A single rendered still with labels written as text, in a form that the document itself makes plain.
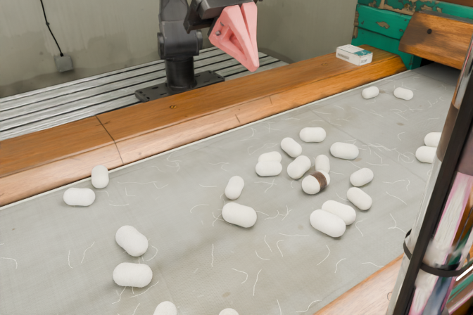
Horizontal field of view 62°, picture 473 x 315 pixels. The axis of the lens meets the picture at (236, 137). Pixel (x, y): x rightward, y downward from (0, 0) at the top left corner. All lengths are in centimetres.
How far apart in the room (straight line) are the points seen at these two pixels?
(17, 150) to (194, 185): 23
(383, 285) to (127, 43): 236
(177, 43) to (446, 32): 48
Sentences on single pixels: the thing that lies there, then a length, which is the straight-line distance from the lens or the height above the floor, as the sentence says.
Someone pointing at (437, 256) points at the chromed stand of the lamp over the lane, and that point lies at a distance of 19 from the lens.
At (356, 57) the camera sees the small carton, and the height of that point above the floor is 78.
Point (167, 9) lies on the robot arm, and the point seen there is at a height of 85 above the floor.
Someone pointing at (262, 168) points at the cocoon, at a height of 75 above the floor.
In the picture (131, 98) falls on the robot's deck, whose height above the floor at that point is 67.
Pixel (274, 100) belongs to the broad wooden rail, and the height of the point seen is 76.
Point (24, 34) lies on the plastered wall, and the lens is 241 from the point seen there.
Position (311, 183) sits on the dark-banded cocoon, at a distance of 45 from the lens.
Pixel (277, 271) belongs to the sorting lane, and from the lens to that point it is 38.
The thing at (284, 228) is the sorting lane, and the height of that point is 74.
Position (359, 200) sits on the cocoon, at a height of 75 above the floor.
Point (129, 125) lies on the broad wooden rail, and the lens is 57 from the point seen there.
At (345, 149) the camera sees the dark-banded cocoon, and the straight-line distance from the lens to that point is 52.
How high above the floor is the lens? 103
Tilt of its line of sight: 31 degrees down
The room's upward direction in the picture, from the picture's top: 1 degrees counter-clockwise
